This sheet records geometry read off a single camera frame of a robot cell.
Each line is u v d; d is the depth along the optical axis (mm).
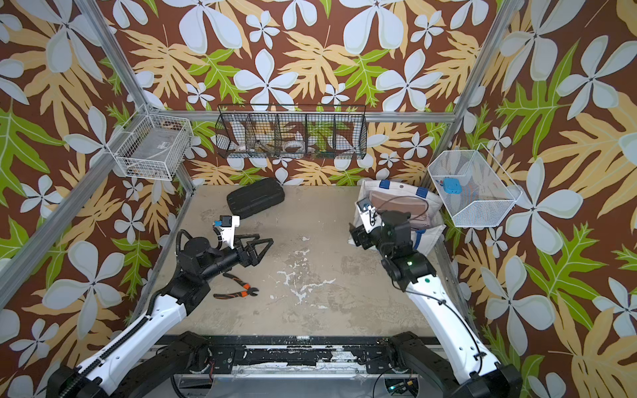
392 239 529
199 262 561
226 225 651
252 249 632
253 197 1080
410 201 930
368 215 606
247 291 876
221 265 631
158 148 855
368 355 753
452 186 862
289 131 965
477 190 821
